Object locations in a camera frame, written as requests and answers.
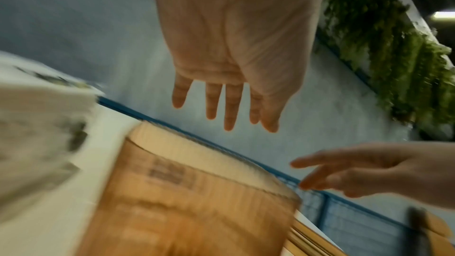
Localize person's left hand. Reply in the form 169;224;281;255
151;0;328;133

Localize person's right hand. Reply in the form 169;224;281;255
289;142;455;210

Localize orange transparent tissue box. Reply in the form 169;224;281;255
76;121;303;256

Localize cat print tissue pack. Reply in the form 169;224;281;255
0;63;100;222

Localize orange slotted lid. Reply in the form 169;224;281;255
284;219;351;256

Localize hanging green plants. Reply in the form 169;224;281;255
316;0;455;137

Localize white planter ledge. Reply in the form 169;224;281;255
385;0;455;64

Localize ceiling light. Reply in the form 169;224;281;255
430;10;455;21

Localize blue planter base rail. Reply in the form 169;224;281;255
314;28;379;90

